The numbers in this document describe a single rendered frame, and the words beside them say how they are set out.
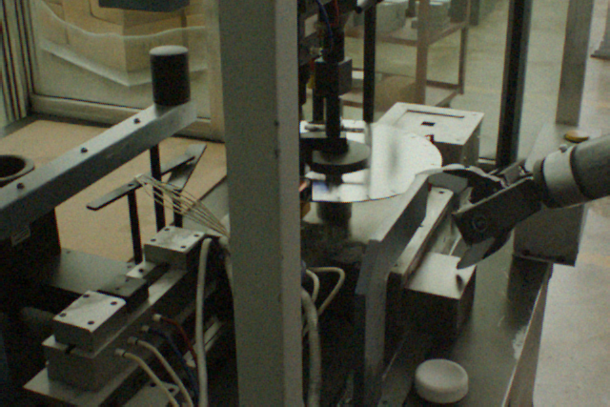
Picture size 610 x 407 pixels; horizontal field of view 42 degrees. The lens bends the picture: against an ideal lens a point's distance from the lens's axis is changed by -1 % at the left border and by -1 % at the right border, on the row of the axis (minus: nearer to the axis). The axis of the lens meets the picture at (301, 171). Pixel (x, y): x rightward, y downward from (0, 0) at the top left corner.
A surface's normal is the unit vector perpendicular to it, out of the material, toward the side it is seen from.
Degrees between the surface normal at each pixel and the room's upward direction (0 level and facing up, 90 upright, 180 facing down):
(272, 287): 90
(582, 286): 0
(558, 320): 0
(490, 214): 59
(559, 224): 90
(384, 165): 0
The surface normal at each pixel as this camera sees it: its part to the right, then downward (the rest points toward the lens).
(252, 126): -0.40, 0.37
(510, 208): 0.23, -0.14
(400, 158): -0.01, -0.92
